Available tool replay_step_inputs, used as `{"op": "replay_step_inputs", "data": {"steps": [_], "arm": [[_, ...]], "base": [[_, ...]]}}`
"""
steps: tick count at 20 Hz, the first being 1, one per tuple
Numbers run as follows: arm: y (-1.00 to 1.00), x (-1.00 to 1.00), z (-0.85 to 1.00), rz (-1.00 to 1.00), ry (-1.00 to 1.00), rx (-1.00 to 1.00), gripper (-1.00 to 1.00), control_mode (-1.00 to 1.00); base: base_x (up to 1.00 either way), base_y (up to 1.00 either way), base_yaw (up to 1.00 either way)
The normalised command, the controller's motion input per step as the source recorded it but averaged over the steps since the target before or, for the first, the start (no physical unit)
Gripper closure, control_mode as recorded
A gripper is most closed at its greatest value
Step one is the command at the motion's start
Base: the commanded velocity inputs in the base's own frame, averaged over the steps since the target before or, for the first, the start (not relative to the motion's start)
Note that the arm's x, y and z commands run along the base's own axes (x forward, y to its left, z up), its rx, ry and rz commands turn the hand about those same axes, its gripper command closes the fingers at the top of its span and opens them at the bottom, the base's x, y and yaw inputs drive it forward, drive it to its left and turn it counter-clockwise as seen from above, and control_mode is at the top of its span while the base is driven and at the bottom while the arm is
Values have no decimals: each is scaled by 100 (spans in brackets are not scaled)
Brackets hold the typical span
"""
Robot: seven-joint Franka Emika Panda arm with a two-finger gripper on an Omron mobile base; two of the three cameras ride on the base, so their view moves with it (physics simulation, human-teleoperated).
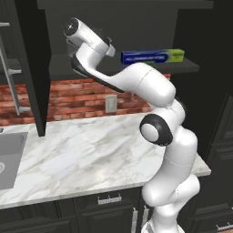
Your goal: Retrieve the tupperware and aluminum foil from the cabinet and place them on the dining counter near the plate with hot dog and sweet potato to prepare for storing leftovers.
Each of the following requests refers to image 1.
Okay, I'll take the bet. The silver cupboard door handle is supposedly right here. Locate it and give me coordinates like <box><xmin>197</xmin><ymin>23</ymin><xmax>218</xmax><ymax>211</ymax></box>
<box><xmin>141</xmin><ymin>205</ymin><xmax>150</xmax><ymax>229</ymax></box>
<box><xmin>130</xmin><ymin>207</ymin><xmax>139</xmax><ymax>233</ymax></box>

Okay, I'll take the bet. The silver tall cabinet handle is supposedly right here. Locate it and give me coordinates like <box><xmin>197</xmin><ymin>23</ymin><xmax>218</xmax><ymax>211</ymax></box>
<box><xmin>216</xmin><ymin>222</ymin><xmax>233</xmax><ymax>232</ymax></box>

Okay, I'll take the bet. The black wall cabinet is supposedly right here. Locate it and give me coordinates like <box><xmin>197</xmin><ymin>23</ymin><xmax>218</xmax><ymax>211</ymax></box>
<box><xmin>35</xmin><ymin>0</ymin><xmax>215</xmax><ymax>77</ymax></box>

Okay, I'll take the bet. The black base cupboard door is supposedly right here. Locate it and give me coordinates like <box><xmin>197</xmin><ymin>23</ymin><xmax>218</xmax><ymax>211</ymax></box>
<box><xmin>79</xmin><ymin>208</ymin><xmax>141</xmax><ymax>233</ymax></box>
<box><xmin>0</xmin><ymin>200</ymin><xmax>76</xmax><ymax>233</ymax></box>

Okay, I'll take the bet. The black drawer front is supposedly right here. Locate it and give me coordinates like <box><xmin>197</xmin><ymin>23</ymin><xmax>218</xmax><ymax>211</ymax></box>
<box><xmin>74</xmin><ymin>187</ymin><xmax>143</xmax><ymax>215</ymax></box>

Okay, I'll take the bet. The black tall cabinet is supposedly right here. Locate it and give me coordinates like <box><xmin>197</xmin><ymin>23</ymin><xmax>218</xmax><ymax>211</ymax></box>
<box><xmin>169</xmin><ymin>0</ymin><xmax>233</xmax><ymax>233</ymax></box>

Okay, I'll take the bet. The blue green aluminum foil box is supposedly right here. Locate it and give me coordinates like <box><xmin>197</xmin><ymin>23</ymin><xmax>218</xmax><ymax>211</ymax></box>
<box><xmin>120</xmin><ymin>48</ymin><xmax>186</xmax><ymax>66</ymax></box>

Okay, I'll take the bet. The black wall cabinet door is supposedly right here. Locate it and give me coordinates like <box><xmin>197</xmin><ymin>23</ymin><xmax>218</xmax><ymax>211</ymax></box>
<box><xmin>14</xmin><ymin>0</ymin><xmax>52</xmax><ymax>137</ymax></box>

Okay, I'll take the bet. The grey wall outlet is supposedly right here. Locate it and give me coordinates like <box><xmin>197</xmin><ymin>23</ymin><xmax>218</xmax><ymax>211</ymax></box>
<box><xmin>105</xmin><ymin>94</ymin><xmax>118</xmax><ymax>114</ymax></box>

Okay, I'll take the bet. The silver drawer handle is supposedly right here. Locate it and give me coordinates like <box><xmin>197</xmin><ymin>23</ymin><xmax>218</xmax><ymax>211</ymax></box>
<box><xmin>96</xmin><ymin>194</ymin><xmax>123</xmax><ymax>206</ymax></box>

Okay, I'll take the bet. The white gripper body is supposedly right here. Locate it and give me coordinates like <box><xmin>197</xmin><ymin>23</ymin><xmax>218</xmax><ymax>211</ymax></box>
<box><xmin>103</xmin><ymin>42</ymin><xmax>117</xmax><ymax>58</ymax></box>

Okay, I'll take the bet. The grey metal sink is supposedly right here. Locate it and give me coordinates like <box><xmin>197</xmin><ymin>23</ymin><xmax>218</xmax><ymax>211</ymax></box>
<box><xmin>0</xmin><ymin>131</ymin><xmax>29</xmax><ymax>191</ymax></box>

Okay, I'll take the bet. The grey metal wall rail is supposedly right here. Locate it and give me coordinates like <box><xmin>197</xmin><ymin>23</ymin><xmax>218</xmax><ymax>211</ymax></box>
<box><xmin>0</xmin><ymin>22</ymin><xmax>32</xmax><ymax>117</ymax></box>

